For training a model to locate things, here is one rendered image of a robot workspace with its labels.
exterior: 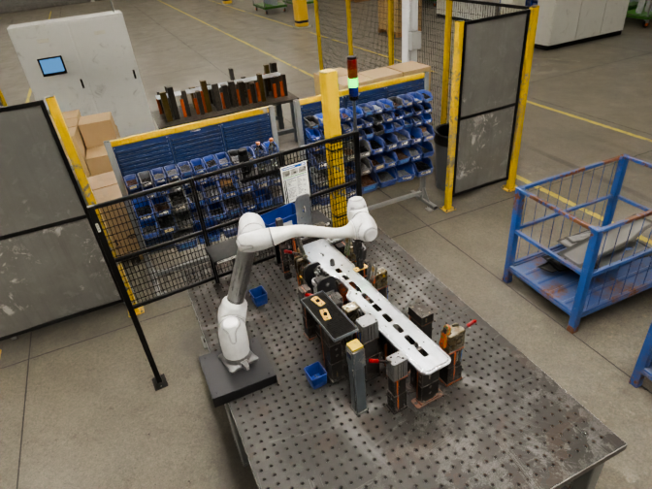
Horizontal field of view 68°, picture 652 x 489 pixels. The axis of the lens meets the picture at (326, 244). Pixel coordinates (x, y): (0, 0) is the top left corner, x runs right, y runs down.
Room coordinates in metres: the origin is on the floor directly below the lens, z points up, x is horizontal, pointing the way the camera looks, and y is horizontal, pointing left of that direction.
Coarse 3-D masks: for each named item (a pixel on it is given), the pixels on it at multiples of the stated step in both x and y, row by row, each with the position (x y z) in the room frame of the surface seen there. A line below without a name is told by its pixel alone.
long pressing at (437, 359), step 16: (320, 240) 2.87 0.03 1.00; (320, 256) 2.67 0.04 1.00; (336, 256) 2.65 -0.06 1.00; (336, 272) 2.48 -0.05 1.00; (352, 272) 2.46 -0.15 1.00; (352, 288) 2.30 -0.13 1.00; (368, 288) 2.28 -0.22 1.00; (368, 304) 2.14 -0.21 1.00; (384, 304) 2.13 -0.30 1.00; (384, 320) 1.99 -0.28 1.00; (400, 320) 1.98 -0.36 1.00; (384, 336) 1.87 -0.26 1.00; (400, 336) 1.86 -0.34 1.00; (416, 336) 1.85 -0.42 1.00; (416, 352) 1.73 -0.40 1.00; (432, 352) 1.72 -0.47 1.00; (416, 368) 1.63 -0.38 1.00; (432, 368) 1.62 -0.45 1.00
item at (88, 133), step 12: (72, 120) 6.21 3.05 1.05; (84, 120) 6.16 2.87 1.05; (96, 120) 6.11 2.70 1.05; (108, 120) 6.09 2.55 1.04; (72, 132) 5.73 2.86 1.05; (84, 132) 6.00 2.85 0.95; (96, 132) 6.04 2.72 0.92; (108, 132) 6.08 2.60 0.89; (84, 144) 6.09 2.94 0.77; (96, 144) 6.03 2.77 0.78; (84, 156) 5.72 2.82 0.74; (96, 156) 5.66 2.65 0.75; (108, 156) 5.69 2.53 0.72; (84, 168) 5.59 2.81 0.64; (96, 168) 5.64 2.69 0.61; (108, 168) 5.68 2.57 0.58
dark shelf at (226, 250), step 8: (312, 216) 3.16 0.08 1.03; (320, 216) 3.15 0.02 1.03; (328, 224) 3.06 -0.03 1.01; (232, 240) 2.94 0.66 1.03; (208, 248) 2.86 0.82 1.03; (216, 248) 2.85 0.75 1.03; (224, 248) 2.84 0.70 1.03; (232, 248) 2.83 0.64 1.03; (216, 256) 2.75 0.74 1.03; (224, 256) 2.74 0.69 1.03; (232, 256) 2.74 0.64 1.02; (216, 264) 2.69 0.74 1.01
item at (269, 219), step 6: (288, 204) 3.16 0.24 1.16; (294, 204) 3.14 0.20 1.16; (276, 210) 3.10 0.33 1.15; (282, 210) 3.13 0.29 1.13; (288, 210) 3.15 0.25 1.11; (294, 210) 3.15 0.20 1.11; (264, 216) 3.04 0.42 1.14; (270, 216) 3.07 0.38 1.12; (276, 216) 3.09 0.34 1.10; (282, 216) 3.12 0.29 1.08; (288, 216) 2.97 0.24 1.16; (294, 216) 3.00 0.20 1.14; (264, 222) 2.92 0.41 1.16; (270, 222) 3.06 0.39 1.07; (288, 222) 2.97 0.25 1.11; (294, 222) 2.99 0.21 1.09
